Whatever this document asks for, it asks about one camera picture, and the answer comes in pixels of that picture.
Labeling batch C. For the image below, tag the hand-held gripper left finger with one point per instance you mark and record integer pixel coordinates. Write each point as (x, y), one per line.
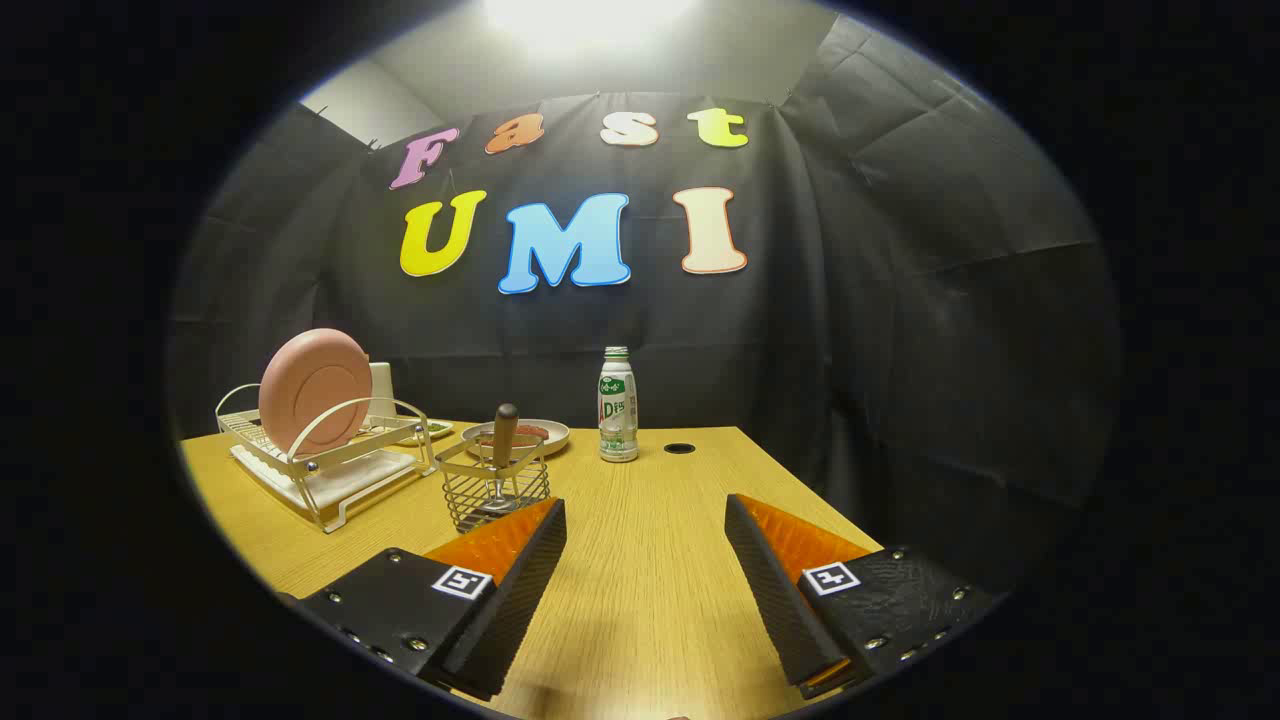
(510, 620)

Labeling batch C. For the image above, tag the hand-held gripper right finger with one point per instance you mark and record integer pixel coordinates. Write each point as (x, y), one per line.
(780, 600)

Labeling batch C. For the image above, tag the pink plate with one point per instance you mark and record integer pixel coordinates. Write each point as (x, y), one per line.
(315, 390)

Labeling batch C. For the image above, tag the beige round plate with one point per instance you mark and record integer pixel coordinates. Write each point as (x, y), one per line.
(555, 435)

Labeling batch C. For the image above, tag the brown meat slice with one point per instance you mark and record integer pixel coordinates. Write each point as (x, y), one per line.
(530, 433)

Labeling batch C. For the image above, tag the white divided snack tray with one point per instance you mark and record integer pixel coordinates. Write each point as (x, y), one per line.
(435, 432)

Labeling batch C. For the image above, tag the white drip tray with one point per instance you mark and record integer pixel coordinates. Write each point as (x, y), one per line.
(350, 480)

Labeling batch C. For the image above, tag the white drink bottle green label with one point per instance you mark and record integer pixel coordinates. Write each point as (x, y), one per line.
(618, 410)

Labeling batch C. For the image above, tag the white toaster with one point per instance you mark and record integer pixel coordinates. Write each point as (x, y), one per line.
(382, 390)

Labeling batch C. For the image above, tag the large ceiling light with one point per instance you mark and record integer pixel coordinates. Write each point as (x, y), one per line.
(590, 20)

